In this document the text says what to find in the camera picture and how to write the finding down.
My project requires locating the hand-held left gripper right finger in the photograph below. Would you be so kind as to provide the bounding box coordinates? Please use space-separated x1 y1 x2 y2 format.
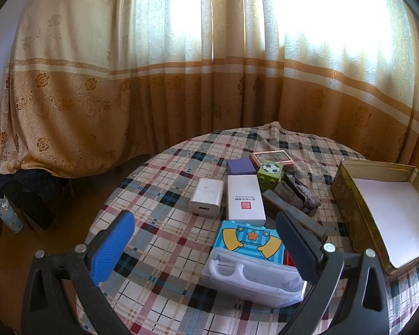
275 209 392 335

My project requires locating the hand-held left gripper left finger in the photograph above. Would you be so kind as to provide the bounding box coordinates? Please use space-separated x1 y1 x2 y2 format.
21 210 136 335

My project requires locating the brown rectangular bar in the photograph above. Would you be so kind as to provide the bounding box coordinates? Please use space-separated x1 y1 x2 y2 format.
262 190 329 241

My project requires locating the clear plastic floss box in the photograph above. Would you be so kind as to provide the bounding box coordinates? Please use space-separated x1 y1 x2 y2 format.
201 246 310 308

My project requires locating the gold rectangular tin box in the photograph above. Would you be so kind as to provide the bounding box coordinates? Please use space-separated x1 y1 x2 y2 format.
330 159 419 274

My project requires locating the white box with red label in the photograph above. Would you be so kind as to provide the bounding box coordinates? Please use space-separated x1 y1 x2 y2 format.
224 174 266 227

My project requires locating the green soccer ball block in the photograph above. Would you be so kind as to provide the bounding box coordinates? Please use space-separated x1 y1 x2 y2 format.
257 161 285 185

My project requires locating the purple box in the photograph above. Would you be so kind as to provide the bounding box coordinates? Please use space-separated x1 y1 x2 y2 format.
226 158 259 176

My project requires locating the white charger adapter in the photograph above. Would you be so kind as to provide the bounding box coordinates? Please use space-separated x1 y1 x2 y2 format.
189 178 225 216

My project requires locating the dark floral fabric pouch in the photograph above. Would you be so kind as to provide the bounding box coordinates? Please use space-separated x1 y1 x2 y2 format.
273 171 322 215

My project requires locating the plaid tablecloth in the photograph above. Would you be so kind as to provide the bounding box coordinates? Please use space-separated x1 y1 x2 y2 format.
75 121 419 335

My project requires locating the dark cloth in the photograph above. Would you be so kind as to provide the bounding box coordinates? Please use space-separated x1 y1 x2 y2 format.
0 168 74 231

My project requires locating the small bottle on floor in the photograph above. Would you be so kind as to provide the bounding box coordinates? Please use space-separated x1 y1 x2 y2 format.
0 202 24 234

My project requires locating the cream and orange patterned curtain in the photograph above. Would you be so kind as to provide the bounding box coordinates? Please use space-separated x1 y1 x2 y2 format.
0 0 419 175

